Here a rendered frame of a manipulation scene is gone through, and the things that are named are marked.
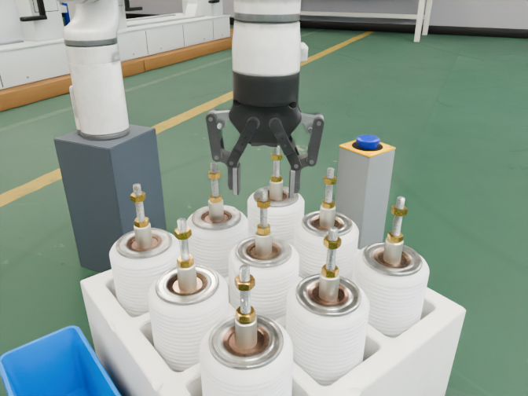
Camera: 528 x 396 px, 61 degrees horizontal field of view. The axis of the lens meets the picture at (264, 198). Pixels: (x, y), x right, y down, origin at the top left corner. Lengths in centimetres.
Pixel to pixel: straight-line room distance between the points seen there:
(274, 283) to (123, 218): 44
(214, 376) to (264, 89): 29
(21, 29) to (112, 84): 202
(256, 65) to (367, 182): 37
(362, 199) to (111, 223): 49
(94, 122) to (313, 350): 59
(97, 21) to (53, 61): 192
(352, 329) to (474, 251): 70
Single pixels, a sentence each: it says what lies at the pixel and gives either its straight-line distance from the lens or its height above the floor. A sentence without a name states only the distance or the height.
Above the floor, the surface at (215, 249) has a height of 22.
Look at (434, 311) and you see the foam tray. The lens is 66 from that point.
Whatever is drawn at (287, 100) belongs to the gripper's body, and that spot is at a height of 46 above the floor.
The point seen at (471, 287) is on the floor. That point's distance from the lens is 105.
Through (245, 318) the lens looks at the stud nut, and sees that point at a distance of 45.
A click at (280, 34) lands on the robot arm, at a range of 48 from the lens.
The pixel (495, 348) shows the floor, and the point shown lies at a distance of 92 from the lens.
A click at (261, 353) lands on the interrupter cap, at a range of 46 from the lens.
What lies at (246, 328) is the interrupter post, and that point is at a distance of 45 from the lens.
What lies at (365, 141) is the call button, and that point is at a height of 33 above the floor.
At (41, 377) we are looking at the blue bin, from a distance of 78.
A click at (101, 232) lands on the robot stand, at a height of 11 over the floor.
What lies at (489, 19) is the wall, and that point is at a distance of 560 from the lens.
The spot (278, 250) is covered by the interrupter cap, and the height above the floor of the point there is 25.
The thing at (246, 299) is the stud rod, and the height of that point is 31.
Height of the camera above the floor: 58
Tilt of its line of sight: 26 degrees down
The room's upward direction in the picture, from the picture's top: straight up
